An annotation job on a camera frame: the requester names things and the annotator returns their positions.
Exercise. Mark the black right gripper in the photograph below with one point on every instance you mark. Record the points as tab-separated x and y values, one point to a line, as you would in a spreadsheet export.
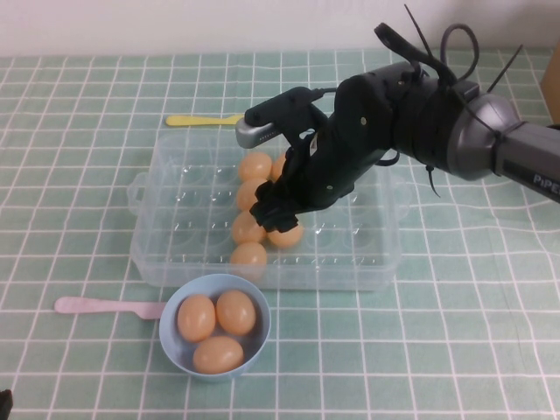
345	149

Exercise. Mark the beige plastic egg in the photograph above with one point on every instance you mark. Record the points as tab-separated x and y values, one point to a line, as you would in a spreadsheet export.
286	238
248	258
235	312
218	354
196	318
249	194
278	170
245	229
255	166

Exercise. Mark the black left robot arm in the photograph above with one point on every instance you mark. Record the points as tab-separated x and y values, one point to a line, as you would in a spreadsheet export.
5	404

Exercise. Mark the clear plastic egg box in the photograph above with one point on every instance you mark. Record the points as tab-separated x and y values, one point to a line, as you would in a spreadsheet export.
184	227

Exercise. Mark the brown cardboard box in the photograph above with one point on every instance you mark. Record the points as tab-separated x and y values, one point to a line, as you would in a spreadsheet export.
552	74

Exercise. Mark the yellow plastic knife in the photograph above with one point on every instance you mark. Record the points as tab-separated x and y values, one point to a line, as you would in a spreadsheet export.
201	121

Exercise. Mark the black zip tie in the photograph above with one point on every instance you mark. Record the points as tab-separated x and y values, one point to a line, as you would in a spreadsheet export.
417	28
433	181
507	65

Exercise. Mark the light blue bowl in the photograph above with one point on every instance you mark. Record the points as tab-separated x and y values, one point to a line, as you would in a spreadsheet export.
170	337

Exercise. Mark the green checked tablecloth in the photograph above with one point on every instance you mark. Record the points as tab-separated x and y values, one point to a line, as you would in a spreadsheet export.
65	197

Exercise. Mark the pink plastic knife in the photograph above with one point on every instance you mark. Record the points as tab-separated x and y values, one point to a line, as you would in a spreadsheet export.
87	305

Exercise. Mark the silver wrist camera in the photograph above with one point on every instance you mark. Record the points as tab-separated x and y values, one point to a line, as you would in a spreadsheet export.
256	133

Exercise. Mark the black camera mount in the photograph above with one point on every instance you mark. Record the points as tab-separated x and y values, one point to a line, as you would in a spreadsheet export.
289	107

